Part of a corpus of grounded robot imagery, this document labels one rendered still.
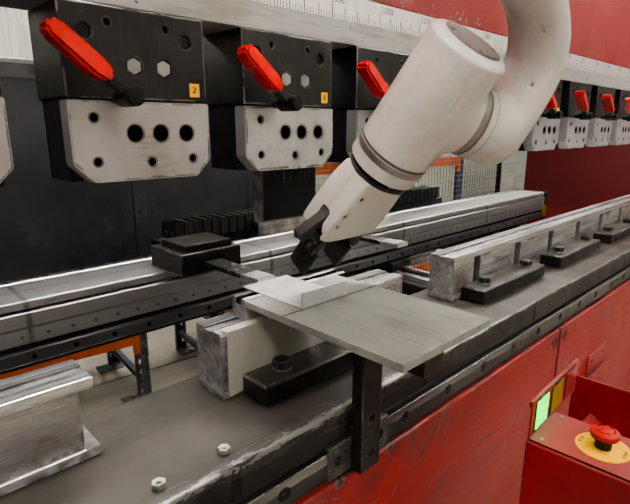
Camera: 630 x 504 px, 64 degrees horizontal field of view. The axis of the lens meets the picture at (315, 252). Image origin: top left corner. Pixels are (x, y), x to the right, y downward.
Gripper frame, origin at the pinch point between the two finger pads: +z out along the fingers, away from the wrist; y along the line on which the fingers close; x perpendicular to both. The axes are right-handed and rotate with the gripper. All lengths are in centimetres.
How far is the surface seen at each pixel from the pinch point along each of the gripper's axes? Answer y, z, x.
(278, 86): 6.4, -15.8, -13.7
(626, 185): -216, 21, -10
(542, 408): -26.4, 5.6, 32.2
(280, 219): 0.4, 2.0, -8.2
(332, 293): -1.1, 3.4, 4.5
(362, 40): -12.8, -18.9, -21.6
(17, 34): -78, 198, -369
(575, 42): -92, -25, -27
